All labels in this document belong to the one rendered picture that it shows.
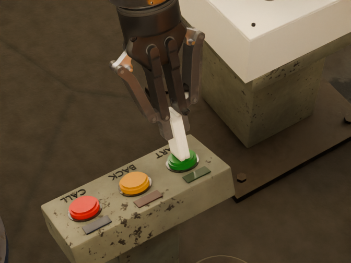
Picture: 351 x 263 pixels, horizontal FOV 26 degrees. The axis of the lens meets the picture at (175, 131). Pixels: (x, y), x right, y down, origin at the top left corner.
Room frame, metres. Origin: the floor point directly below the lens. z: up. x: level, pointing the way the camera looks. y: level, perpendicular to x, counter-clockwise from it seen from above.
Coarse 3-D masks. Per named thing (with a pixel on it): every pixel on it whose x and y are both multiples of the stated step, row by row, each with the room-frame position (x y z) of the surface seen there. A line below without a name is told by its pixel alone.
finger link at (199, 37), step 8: (200, 32) 0.69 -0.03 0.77; (200, 40) 0.69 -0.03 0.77; (184, 48) 0.69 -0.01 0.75; (192, 48) 0.68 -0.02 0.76; (200, 48) 0.68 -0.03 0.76; (184, 56) 0.69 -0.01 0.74; (192, 56) 0.67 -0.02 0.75; (184, 64) 0.68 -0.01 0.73; (192, 64) 0.67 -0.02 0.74; (184, 72) 0.68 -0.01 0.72; (192, 72) 0.67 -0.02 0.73; (184, 80) 0.67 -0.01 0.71; (192, 80) 0.66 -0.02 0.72; (184, 88) 0.67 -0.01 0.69; (192, 88) 0.66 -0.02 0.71; (192, 96) 0.65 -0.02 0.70
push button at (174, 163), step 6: (174, 156) 0.62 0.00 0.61; (192, 156) 0.62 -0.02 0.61; (168, 162) 0.61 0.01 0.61; (174, 162) 0.61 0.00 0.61; (180, 162) 0.61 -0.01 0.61; (186, 162) 0.61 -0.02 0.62; (192, 162) 0.61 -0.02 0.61; (174, 168) 0.60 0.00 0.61; (180, 168) 0.60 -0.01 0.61; (186, 168) 0.60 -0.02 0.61
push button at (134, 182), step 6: (126, 174) 0.59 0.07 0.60; (132, 174) 0.59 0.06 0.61; (138, 174) 0.59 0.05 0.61; (144, 174) 0.59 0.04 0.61; (120, 180) 0.59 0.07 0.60; (126, 180) 0.58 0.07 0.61; (132, 180) 0.58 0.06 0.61; (138, 180) 0.58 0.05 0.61; (144, 180) 0.58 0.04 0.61; (120, 186) 0.57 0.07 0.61; (126, 186) 0.57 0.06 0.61; (132, 186) 0.57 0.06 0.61; (138, 186) 0.57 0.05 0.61; (144, 186) 0.57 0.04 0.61; (126, 192) 0.56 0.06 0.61; (132, 192) 0.56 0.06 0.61; (138, 192) 0.56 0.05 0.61
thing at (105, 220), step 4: (104, 216) 0.52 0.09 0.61; (96, 220) 0.52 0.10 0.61; (100, 220) 0.52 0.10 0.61; (104, 220) 0.51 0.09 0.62; (108, 220) 0.51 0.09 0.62; (88, 224) 0.51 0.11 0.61; (92, 224) 0.51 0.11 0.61; (96, 224) 0.51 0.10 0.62; (100, 224) 0.51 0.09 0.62; (104, 224) 0.51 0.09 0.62; (84, 228) 0.50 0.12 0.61; (88, 228) 0.50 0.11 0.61; (92, 228) 0.50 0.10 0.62; (96, 228) 0.50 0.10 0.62; (88, 232) 0.50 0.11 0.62
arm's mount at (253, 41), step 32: (192, 0) 1.15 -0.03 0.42; (224, 0) 1.10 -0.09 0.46; (256, 0) 1.10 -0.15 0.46; (288, 0) 1.10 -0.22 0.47; (320, 0) 1.10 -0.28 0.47; (224, 32) 1.06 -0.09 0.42; (256, 32) 1.01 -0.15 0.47; (288, 32) 1.04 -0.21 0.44; (320, 32) 1.09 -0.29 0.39; (256, 64) 1.00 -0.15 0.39
